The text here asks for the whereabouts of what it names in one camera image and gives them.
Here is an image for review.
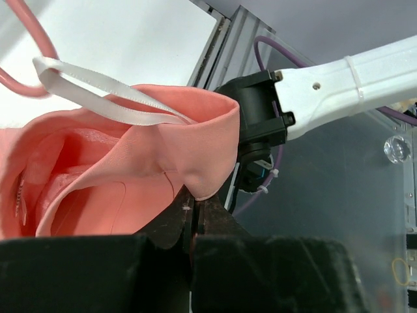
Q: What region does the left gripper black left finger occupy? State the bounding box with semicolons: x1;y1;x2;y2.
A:
137;186;195;250

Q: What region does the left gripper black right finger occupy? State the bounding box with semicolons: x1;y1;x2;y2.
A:
195;194;251;240

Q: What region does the coral pink skirt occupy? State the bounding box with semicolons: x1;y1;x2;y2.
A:
0;55;241;241

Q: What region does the pink hanger of coral skirt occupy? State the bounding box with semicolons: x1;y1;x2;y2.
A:
0;0;60;98

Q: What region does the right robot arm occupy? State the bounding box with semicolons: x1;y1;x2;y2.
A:
216;37;416;197

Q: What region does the yellow rubber band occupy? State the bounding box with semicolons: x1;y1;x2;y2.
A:
391;258;411;287

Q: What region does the clear round knob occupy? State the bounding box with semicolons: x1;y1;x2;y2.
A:
383;136;411;164

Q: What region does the aluminium mounting rail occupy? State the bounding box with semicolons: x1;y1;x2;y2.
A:
188;1;276;90

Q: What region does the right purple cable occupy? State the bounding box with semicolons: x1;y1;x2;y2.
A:
233;35;417;218

